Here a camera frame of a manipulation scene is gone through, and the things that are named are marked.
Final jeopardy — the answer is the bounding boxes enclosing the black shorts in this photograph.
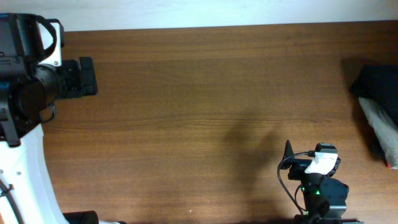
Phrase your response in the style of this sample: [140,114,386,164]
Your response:
[349,65,397,124]

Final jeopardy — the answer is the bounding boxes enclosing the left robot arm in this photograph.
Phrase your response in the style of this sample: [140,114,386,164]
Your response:
[1,13,100,224]

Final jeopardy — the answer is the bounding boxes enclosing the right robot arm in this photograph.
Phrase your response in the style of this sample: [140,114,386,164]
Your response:
[277,141,360,224]

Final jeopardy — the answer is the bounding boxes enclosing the grey folded cloth right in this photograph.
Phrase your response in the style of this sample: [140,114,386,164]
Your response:
[358,97,397,170]

